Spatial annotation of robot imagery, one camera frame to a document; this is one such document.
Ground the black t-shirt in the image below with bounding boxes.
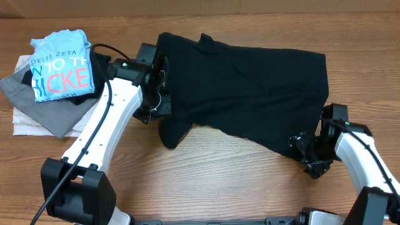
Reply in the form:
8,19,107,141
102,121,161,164
157,32,329,160

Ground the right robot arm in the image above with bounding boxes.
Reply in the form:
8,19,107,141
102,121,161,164
288,104,399,224

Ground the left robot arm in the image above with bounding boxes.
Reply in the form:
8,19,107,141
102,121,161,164
31,43,172,224

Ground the black folded shirt in stack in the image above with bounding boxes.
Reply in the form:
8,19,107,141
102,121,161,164
22,49,111,105

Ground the grey folded shirt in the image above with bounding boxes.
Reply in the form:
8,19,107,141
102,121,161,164
0,67,100,139

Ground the light blue printed folded shirt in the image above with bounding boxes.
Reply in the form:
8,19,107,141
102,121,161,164
29,29,95,103

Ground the white folded cloth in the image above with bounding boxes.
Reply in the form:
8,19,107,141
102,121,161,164
12,54,104,138

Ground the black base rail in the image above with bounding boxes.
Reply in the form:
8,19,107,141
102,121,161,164
134,216,295,225

